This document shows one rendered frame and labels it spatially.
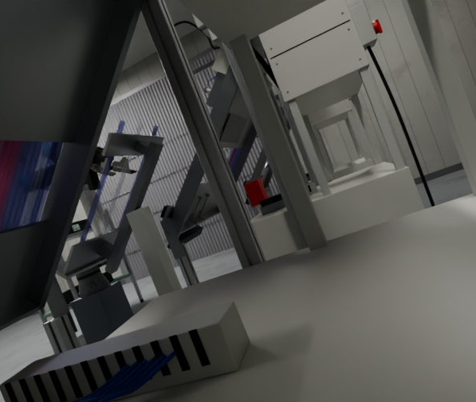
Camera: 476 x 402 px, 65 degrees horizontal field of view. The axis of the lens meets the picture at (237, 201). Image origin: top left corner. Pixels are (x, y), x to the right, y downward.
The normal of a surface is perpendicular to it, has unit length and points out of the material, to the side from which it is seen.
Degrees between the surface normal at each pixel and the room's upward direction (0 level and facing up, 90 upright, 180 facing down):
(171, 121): 90
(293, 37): 90
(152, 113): 90
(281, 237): 90
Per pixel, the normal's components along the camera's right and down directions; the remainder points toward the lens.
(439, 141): -0.29, 0.14
